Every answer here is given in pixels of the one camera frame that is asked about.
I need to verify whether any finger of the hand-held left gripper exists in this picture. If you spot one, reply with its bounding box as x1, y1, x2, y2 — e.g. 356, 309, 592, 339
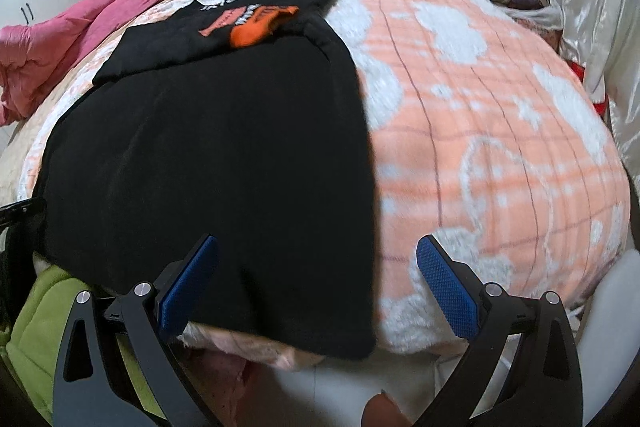
0, 199, 47, 228

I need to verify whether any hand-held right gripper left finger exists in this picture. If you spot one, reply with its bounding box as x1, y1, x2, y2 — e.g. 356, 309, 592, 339
51, 234, 219, 427

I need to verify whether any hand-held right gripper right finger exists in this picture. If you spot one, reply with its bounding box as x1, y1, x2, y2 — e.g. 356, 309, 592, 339
412, 235, 583, 427

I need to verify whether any black sweater with orange cuffs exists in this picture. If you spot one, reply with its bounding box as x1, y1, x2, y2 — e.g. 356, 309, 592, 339
31, 0, 379, 361

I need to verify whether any plastic bag of clothes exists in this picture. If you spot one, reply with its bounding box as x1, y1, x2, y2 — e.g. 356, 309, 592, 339
479, 0, 567, 28

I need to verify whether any green jacket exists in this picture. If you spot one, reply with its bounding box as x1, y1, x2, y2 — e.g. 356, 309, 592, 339
7, 266, 153, 427

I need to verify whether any orange white plaid blanket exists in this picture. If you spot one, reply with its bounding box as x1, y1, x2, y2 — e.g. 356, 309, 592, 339
15, 0, 632, 408

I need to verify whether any white mattress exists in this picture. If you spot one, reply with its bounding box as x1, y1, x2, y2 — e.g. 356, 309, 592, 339
582, 251, 640, 413

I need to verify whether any pink quilt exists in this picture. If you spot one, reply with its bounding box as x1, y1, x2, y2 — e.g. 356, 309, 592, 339
0, 0, 237, 126

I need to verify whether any red cloth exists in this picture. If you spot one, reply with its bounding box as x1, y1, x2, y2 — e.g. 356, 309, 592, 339
570, 61, 613, 120

